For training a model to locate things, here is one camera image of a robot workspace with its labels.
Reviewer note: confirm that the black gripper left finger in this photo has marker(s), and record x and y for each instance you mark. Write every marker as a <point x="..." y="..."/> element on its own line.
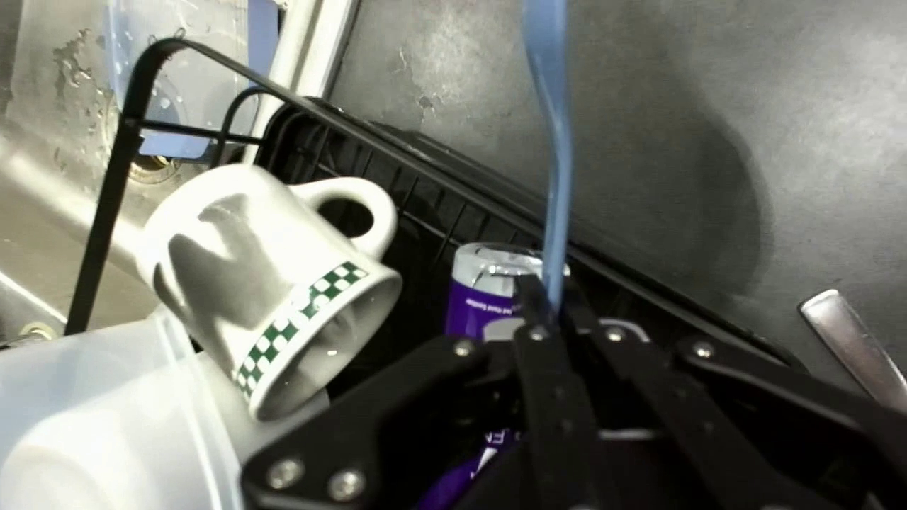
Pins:
<point x="427" y="406"/>

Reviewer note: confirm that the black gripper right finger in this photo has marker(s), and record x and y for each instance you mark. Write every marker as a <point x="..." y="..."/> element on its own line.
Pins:
<point x="699" y="406"/>

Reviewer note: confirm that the blue plastic fork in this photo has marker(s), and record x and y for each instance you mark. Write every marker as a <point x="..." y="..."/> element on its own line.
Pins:
<point x="550" y="144"/>

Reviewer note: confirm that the silver table knife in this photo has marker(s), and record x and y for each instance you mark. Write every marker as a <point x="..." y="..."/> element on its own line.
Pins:
<point x="853" y="345"/>

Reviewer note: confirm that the white mug green checker rim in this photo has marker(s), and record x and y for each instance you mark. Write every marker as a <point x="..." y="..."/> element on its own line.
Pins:
<point x="244" y="273"/>

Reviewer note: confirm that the clear plastic food container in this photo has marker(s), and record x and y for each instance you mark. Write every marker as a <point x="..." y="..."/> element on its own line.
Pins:
<point x="86" y="427"/>

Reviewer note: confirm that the clear lid blue tabs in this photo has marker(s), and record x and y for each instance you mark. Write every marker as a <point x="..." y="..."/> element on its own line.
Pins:
<point x="198" y="86"/>

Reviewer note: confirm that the stainless steel sink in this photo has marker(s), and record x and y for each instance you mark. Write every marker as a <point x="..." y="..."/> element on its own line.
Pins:
<point x="47" y="209"/>

